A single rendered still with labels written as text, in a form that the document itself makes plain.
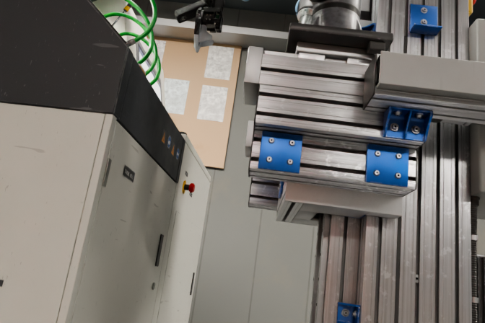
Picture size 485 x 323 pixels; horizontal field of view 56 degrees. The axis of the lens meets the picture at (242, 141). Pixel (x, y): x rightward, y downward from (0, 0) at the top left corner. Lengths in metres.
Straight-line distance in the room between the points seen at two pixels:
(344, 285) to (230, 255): 2.35
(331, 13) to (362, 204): 0.45
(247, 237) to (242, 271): 0.25
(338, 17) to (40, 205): 0.76
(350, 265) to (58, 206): 0.69
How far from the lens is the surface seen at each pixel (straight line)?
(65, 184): 1.00
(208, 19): 1.60
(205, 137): 3.64
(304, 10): 1.92
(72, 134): 1.03
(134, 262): 1.30
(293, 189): 1.08
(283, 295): 3.49
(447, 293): 1.20
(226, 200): 3.54
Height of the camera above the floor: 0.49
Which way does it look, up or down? 17 degrees up
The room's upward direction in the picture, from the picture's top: 8 degrees clockwise
